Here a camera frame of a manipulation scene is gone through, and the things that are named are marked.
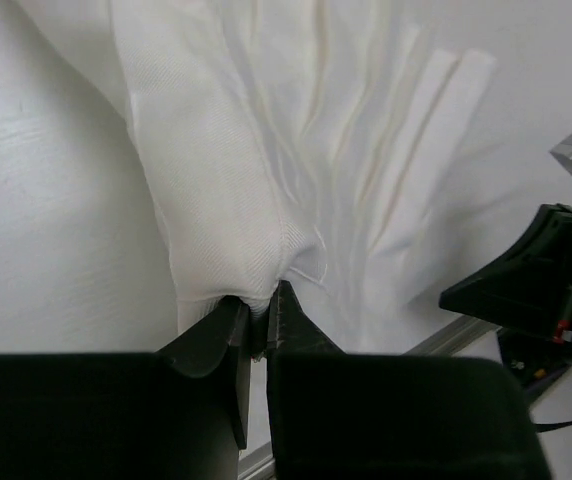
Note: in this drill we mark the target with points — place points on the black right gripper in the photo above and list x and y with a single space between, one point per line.
529 287

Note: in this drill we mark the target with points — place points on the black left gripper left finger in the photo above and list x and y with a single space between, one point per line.
177 413

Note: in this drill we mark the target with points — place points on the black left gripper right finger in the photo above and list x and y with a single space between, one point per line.
338 415

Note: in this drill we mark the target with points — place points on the white pleated skirt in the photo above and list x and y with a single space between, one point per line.
293 140

